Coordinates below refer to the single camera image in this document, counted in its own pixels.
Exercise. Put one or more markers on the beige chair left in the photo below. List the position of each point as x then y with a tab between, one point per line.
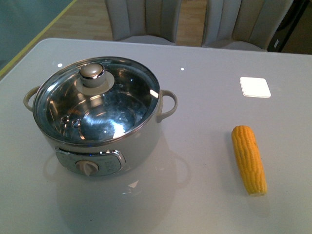
144	21

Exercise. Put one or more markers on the dark kitchen counter cabinet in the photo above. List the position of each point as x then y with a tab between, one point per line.
294	35

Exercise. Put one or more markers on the glass pot lid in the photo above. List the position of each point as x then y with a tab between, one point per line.
69	112

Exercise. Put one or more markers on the white electric cooking pot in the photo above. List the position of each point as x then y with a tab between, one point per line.
108	158

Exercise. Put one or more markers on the beige chair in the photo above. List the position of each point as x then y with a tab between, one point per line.
144	21
246	25

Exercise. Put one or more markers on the beige chair right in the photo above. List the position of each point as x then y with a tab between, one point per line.
246	25

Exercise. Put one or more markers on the yellow corn cob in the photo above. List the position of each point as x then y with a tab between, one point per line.
249	161

